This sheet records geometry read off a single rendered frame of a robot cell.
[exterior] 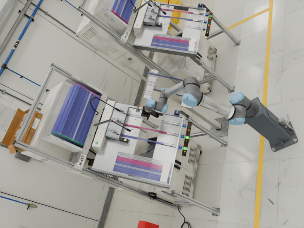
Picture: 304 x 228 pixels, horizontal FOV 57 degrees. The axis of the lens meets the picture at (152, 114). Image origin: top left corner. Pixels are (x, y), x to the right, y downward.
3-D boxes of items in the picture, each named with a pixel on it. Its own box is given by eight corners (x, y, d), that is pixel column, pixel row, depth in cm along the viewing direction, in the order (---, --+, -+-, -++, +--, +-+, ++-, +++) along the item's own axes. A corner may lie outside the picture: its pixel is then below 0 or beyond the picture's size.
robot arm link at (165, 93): (194, 68, 211) (158, 87, 250) (192, 80, 206) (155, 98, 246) (206, 76, 216) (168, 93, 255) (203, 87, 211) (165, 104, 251)
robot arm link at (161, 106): (169, 99, 242) (157, 96, 241) (167, 111, 237) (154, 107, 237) (168, 103, 249) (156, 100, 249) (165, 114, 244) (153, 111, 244)
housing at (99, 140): (117, 107, 283) (115, 101, 270) (102, 153, 262) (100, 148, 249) (110, 106, 284) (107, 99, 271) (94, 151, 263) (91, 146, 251)
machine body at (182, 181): (204, 147, 330) (168, 125, 297) (194, 207, 300) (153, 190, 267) (166, 152, 378) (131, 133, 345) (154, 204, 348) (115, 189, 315)
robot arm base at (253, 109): (256, 98, 235) (249, 93, 230) (260, 112, 225) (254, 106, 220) (240, 107, 244) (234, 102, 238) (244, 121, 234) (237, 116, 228)
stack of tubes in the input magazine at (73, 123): (101, 96, 265) (76, 82, 251) (83, 145, 243) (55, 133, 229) (94, 99, 274) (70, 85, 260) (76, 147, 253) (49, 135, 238)
